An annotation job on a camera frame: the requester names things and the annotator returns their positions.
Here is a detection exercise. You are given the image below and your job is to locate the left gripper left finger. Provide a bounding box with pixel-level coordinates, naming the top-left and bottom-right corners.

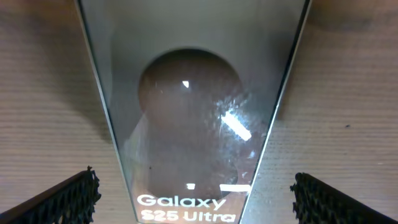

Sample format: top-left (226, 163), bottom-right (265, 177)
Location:
top-left (1, 166), bottom-right (101, 224)

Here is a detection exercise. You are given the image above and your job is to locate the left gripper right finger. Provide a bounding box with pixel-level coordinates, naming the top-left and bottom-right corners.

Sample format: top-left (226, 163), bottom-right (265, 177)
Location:
top-left (290, 172), bottom-right (397, 224)

